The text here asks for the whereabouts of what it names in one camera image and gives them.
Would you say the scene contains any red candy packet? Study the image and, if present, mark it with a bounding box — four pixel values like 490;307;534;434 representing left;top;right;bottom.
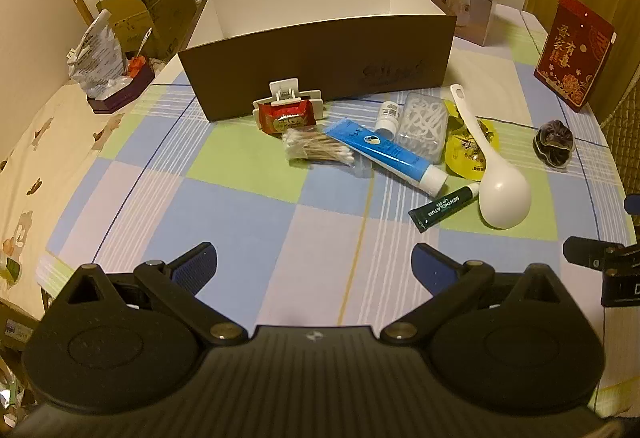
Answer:
260;100;316;137

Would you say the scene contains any red gift box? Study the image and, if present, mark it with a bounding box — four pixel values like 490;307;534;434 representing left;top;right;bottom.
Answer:
533;0;616;113

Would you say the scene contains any small cardboard box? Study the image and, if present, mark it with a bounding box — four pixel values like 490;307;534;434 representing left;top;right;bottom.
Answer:
97;0;156;55

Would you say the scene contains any dark purple box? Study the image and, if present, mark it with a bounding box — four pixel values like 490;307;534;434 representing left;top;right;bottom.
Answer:
87;63;157;114

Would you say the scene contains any metal handle tool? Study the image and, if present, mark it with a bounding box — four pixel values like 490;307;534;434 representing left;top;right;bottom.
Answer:
135;28;154;62

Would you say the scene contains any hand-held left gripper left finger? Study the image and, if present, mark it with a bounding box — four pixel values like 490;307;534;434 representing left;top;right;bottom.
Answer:
47;242;248;347

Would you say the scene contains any white hair claw clip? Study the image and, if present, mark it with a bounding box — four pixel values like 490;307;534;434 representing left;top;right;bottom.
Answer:
252;79;325;130

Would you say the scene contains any small white bottle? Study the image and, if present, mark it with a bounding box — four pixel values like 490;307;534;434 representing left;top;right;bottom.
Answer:
375;100;404;137

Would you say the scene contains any yellow snack packet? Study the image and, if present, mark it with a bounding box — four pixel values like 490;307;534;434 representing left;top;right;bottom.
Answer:
442;99;501;182

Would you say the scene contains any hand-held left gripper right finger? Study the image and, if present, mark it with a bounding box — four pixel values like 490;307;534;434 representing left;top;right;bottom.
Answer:
381;242;585;345

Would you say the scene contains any gold quilted chair back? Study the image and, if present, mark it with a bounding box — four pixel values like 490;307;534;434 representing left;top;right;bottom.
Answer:
597;68;640;199

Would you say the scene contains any blue cream tube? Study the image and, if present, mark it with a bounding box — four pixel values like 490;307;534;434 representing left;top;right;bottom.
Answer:
324;118;449;198

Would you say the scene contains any dark scrunchie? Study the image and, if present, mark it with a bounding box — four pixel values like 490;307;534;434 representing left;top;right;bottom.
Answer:
536;119;576;167

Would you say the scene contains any cream bear print sheet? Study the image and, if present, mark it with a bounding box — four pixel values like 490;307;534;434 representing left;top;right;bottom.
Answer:
0;60;173;324

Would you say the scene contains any large printed cardboard box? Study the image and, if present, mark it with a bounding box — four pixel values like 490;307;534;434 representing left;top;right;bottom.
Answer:
137;0;197;62

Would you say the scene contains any dark green gel tube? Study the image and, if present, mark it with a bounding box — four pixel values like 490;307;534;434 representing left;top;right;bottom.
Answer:
408;182;481;233

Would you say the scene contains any white plastic bag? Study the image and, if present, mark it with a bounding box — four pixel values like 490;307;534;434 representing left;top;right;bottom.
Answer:
67;10;132;97

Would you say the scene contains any bag of cotton swabs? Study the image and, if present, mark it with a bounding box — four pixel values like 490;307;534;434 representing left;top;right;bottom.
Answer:
281;128;357;167

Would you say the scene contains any white plastic spoon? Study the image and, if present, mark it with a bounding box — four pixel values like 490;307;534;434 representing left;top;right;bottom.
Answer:
449;84;532;230

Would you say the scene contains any brown cardboard box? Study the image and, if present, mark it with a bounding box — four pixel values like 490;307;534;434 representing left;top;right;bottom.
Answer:
177;0;458;123

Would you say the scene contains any clear floss pick box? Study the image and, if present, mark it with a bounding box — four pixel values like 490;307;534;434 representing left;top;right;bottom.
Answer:
395;91;450;165

